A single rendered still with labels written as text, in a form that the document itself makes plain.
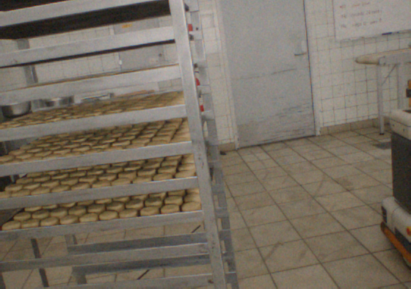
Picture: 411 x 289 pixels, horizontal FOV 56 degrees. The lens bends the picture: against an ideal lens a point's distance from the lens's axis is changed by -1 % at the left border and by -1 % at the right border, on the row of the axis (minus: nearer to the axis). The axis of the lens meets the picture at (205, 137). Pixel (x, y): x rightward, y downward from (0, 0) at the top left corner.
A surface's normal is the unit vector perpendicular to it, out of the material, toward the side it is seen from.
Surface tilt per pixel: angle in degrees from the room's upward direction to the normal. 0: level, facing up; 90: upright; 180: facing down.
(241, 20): 90
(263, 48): 90
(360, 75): 90
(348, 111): 90
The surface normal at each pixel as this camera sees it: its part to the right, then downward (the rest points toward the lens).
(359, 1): 0.11, 0.21
